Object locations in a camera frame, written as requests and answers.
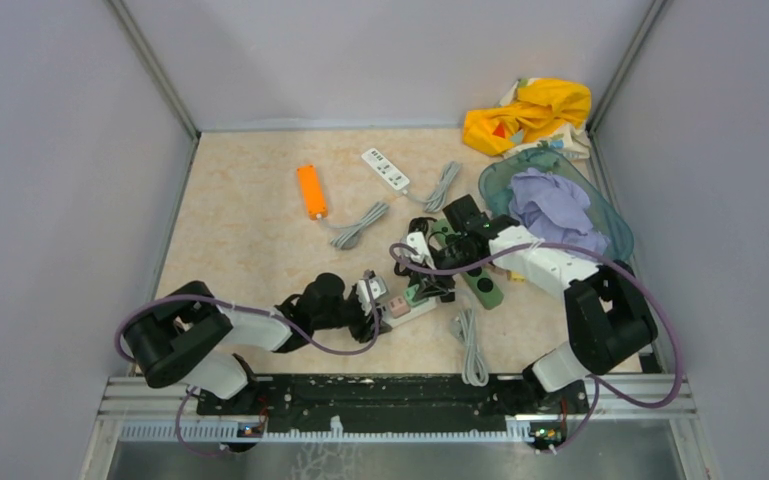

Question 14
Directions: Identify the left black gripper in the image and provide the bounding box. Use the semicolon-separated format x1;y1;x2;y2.
313;289;391;342

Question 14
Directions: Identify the white power strip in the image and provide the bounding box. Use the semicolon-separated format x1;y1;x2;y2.
381;298;440;329
360;148;410;195

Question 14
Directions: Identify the green power strip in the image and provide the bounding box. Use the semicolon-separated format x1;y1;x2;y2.
429;219;504;310

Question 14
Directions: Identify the orange power strip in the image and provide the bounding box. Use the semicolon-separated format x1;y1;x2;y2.
296;164;328;220

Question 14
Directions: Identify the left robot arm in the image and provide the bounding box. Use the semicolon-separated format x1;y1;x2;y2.
114;271;388;414

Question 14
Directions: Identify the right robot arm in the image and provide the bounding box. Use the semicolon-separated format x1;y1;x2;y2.
433;195;658;412

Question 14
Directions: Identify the teal plastic basket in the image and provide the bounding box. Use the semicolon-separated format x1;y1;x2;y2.
478;148;634;261

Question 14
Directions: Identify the purple cloth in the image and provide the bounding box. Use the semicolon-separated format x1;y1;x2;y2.
508;168;610;254

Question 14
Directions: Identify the yellow cloth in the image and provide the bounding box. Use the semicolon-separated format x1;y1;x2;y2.
462;78;592;160

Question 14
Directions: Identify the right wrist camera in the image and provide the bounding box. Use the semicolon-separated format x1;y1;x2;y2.
402;231;434;268

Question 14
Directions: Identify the black power cord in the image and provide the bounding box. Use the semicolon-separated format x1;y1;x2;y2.
393;215;438;277

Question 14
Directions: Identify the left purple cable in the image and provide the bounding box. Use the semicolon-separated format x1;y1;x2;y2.
113;278;383;458

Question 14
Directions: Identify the purple cable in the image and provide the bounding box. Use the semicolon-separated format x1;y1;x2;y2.
389;241;686;455
113;278;383;458

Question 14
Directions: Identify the grey coiled cable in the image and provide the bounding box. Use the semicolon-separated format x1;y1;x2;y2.
320;201;392;252

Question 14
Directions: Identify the grey cable of white strip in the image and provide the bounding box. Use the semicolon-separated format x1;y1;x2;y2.
405;160;465;215

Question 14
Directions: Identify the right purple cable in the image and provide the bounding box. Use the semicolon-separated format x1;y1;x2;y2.
389;241;686;455

